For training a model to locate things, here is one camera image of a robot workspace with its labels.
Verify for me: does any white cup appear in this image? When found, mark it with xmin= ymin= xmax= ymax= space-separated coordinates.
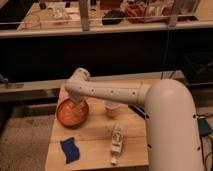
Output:
xmin=105 ymin=101 xmax=119 ymax=118

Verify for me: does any white plastic bottle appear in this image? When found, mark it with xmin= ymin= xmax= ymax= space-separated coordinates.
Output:
xmin=110 ymin=124 xmax=123 ymax=165

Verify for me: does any dark box on floor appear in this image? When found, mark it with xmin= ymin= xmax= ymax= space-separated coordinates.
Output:
xmin=198 ymin=118 xmax=212 ymax=136

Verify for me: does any black bag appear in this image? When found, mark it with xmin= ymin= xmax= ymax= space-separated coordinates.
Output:
xmin=102 ymin=10 xmax=125 ymax=25

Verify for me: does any grey metal post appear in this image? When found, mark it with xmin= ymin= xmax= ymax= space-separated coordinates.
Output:
xmin=79 ymin=0 xmax=89 ymax=31

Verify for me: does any orange ceramic bowl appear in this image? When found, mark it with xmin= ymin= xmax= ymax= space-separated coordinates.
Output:
xmin=56 ymin=99 xmax=89 ymax=127

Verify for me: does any red cloth pile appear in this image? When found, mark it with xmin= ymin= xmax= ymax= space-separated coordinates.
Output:
xmin=125 ymin=4 xmax=145 ymax=23

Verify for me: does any blue cloth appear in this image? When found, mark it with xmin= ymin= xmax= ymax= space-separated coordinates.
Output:
xmin=60 ymin=137 xmax=80 ymax=164

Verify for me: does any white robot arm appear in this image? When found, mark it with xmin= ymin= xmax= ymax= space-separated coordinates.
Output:
xmin=65 ymin=68 xmax=204 ymax=171

